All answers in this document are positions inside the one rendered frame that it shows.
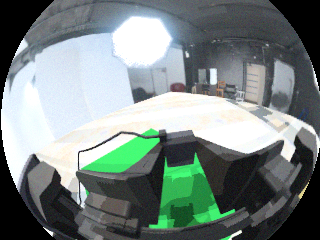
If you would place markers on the black cooling fan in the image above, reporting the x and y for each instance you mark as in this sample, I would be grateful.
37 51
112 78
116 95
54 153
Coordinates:
23 189

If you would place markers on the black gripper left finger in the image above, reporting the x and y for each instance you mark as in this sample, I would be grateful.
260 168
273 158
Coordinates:
141 183

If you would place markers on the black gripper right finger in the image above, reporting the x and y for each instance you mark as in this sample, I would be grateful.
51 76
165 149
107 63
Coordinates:
228 171

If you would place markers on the green circuit board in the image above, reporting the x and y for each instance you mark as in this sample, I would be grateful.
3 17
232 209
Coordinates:
186 198

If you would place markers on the black fan cable with plug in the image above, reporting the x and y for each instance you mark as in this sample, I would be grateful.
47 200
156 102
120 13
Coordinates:
179 147

